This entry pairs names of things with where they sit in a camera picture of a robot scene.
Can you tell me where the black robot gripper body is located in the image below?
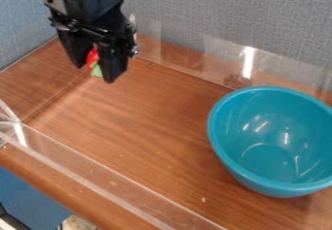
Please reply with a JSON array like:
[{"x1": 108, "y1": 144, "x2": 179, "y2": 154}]
[{"x1": 44, "y1": 0, "x2": 137, "y2": 57}]

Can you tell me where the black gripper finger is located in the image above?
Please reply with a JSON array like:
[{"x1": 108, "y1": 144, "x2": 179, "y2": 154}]
[
  {"x1": 57, "y1": 31, "x2": 93, "y2": 68},
  {"x1": 97, "y1": 43, "x2": 128, "y2": 83}
]

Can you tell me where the red toy strawberry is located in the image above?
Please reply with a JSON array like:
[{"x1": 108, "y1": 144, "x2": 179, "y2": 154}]
[{"x1": 85, "y1": 49, "x2": 103, "y2": 78}]

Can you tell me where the blue plastic bowl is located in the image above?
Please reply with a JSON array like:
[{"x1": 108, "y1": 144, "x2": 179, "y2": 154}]
[{"x1": 206, "y1": 86, "x2": 332, "y2": 198}]

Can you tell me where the clear acrylic back barrier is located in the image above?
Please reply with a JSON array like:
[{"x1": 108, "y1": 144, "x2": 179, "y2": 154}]
[{"x1": 129, "y1": 14, "x2": 332, "y2": 106}]

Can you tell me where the clear acrylic barrier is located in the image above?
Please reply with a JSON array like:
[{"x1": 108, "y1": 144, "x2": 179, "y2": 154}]
[
  {"x1": 0, "y1": 100, "x2": 226, "y2": 230},
  {"x1": 129, "y1": 14, "x2": 332, "y2": 106}
]

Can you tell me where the clear acrylic front barrier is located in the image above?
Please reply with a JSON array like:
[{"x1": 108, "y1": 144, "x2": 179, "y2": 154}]
[{"x1": 0, "y1": 100, "x2": 226, "y2": 230}]

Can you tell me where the clear acrylic corner bracket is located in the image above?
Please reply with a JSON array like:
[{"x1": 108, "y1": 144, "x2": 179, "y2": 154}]
[{"x1": 128, "y1": 13, "x2": 137, "y2": 34}]

